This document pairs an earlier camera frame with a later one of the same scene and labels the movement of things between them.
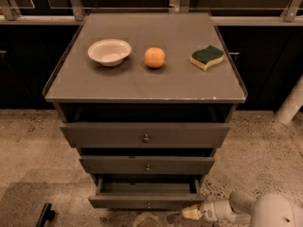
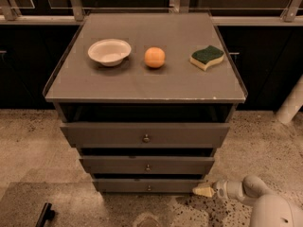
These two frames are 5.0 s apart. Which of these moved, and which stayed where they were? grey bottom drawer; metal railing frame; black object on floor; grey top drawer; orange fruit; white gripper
Moved: grey bottom drawer; white gripper
Stayed: black object on floor; grey top drawer; metal railing frame; orange fruit
